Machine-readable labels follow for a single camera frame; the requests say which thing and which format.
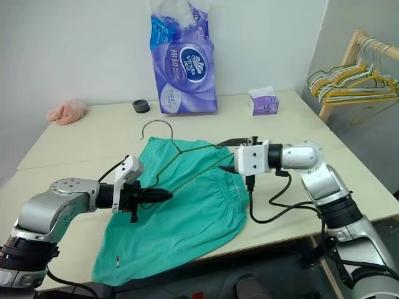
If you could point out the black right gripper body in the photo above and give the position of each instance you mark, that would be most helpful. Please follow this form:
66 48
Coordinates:
253 140

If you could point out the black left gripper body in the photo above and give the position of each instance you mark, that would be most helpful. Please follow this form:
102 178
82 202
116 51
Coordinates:
132 196

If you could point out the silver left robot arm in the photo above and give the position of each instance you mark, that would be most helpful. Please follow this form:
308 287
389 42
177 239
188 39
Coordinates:
46 205

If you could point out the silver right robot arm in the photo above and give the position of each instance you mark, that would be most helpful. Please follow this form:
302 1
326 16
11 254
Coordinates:
324 183

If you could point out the green shorts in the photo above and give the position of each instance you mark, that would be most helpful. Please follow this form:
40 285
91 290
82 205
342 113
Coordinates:
187 218

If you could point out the small purple tissue box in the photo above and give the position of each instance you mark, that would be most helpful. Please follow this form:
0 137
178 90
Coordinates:
265 104

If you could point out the purple toilet paper pack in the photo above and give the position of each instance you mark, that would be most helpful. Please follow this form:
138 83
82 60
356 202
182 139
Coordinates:
184 68

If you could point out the pink cloth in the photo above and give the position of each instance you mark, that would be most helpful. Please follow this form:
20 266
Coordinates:
67 112

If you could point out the wooden clothes rack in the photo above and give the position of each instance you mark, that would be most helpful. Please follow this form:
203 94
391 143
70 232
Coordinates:
341 73

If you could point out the light table leg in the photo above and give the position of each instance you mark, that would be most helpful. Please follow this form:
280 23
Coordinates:
325 274

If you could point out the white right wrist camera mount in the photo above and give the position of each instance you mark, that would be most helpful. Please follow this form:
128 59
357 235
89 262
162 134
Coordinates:
252 159

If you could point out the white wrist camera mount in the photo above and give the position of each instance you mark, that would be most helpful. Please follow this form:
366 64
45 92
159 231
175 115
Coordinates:
252 159
131 169

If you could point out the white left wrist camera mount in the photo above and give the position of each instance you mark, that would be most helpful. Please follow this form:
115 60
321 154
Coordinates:
131 169

